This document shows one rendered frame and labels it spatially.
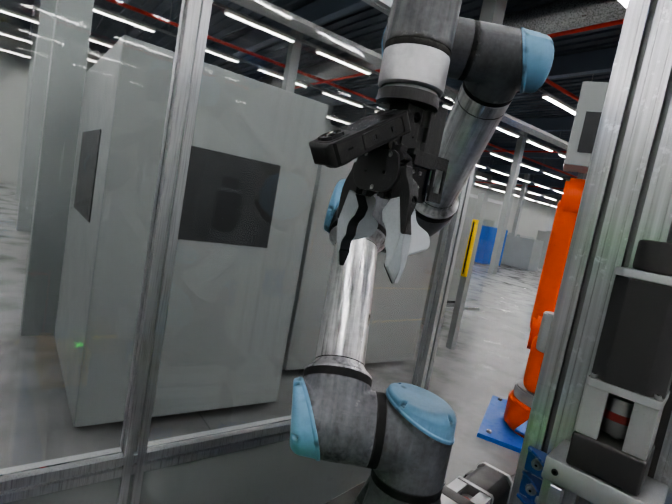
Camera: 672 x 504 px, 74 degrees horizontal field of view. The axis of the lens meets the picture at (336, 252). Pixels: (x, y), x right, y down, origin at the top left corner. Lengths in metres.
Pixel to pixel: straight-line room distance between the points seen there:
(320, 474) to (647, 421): 0.86
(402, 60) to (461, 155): 0.28
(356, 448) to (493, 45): 0.59
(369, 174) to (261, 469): 0.86
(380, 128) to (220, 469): 0.87
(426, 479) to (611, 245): 0.44
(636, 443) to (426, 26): 0.56
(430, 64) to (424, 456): 0.54
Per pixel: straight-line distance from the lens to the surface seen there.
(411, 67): 0.52
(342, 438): 0.72
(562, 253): 3.99
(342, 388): 0.72
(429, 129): 0.55
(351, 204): 0.54
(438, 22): 0.54
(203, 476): 1.13
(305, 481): 1.32
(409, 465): 0.75
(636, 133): 0.80
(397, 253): 0.48
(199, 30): 0.91
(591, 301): 0.79
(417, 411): 0.72
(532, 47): 0.67
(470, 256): 5.80
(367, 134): 0.48
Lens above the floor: 1.54
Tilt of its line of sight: 6 degrees down
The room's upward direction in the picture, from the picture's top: 10 degrees clockwise
